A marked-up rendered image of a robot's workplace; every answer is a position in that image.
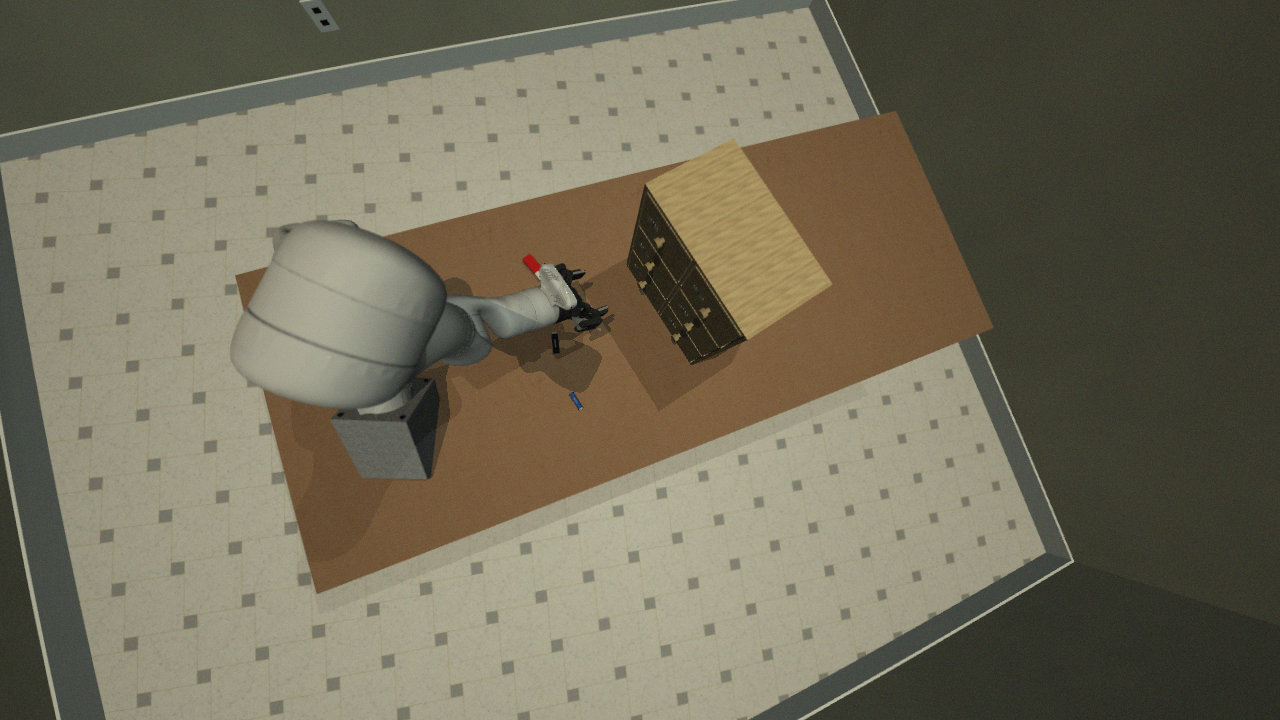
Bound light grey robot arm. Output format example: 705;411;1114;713
230;220;577;415

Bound small wooden chest of drawers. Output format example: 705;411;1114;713
626;138;832;365

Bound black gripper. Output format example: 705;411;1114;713
554;263;609;332

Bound brown wooden drawer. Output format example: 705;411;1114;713
660;305;701;363
669;288;719;355
628;250;666;313
639;192;692;281
681;266;742;346
634;225;678;299

